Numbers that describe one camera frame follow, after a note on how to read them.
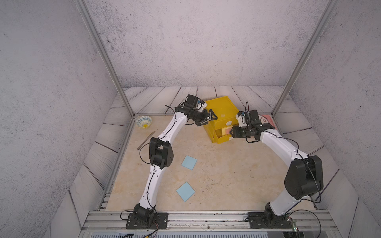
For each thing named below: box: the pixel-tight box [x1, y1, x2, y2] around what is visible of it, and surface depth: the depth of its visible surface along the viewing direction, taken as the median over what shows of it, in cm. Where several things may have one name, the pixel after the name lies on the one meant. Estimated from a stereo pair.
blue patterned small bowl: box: [134, 115, 153, 129], surface depth 117 cm
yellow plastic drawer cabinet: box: [202, 95, 240, 144], surface depth 95 cm
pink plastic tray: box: [257, 114, 278, 130], surface depth 117 cm
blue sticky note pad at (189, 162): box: [181, 155, 198, 171], surface depth 96 cm
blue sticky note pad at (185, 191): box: [175, 181, 196, 203], surface depth 84 cm
